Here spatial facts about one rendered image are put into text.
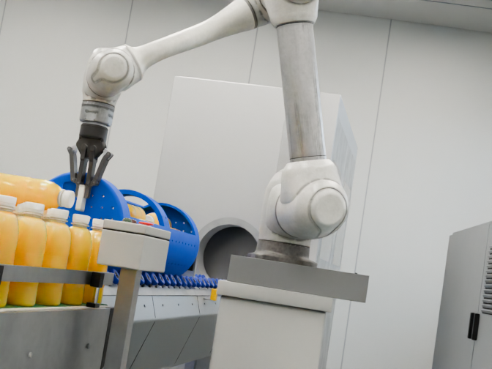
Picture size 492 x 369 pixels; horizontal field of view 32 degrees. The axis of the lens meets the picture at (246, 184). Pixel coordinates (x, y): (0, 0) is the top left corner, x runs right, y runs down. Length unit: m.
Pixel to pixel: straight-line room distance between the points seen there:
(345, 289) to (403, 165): 5.07
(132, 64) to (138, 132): 5.36
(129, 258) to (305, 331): 0.67
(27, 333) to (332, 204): 0.91
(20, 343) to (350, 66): 6.12
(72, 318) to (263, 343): 0.68
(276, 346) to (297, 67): 0.76
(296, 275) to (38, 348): 0.89
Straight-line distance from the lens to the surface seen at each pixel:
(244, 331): 2.36
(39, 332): 1.71
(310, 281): 2.37
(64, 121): 7.70
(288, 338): 2.36
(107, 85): 2.16
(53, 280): 1.78
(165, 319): 2.88
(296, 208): 2.22
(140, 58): 2.22
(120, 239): 1.88
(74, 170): 2.35
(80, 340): 1.93
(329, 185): 2.22
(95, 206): 2.34
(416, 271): 7.34
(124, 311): 1.95
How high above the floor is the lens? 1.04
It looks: 6 degrees up
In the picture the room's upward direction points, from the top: 9 degrees clockwise
